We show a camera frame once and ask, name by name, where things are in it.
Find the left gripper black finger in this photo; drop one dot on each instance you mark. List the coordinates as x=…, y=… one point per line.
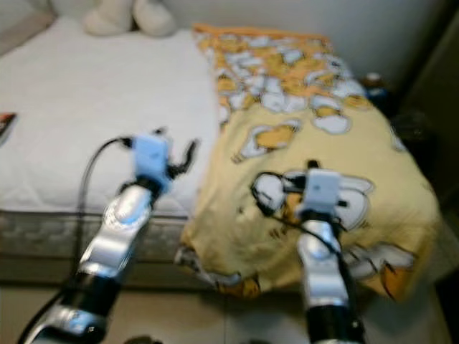
x=191, y=156

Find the yellow cartoon egg blanket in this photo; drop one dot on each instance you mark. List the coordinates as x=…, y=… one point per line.
x=330, y=143

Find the dark red-green cover book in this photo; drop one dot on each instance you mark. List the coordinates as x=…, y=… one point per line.
x=7, y=127

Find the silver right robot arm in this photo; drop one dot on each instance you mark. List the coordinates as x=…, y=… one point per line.
x=326, y=279

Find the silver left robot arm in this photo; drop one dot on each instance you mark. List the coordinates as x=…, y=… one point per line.
x=115, y=236

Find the white quilted mattress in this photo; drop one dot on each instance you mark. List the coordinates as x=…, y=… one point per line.
x=100, y=107

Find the small brown blue toy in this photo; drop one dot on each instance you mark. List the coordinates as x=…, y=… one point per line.
x=375, y=81

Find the beige plush toy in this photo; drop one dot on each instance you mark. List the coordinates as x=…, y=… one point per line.
x=129, y=18

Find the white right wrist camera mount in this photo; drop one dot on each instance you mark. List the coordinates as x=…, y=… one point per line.
x=321, y=192

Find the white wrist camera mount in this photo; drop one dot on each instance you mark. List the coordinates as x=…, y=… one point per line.
x=321, y=192
x=152, y=159

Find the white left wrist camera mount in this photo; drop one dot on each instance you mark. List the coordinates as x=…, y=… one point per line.
x=152, y=159

